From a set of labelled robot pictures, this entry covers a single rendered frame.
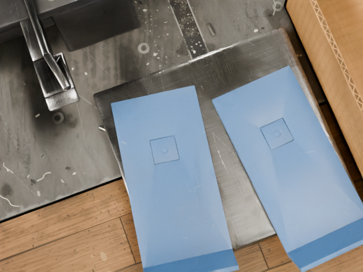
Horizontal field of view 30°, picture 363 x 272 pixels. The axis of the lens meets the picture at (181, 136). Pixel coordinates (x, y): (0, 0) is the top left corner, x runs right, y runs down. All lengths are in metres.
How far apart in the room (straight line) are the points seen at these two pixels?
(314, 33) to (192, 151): 0.13
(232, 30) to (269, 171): 0.14
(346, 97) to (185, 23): 0.16
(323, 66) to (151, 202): 0.18
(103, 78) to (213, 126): 0.11
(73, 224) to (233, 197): 0.13
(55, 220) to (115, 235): 0.05
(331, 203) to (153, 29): 0.21
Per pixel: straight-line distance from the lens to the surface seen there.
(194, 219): 0.53
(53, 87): 0.50
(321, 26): 0.53
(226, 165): 0.54
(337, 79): 0.54
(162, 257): 0.53
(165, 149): 0.54
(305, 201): 0.54
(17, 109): 0.60
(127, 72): 0.59
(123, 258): 0.55
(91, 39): 0.59
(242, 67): 0.57
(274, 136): 0.55
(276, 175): 0.54
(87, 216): 0.56
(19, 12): 0.53
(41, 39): 0.51
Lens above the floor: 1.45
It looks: 75 degrees down
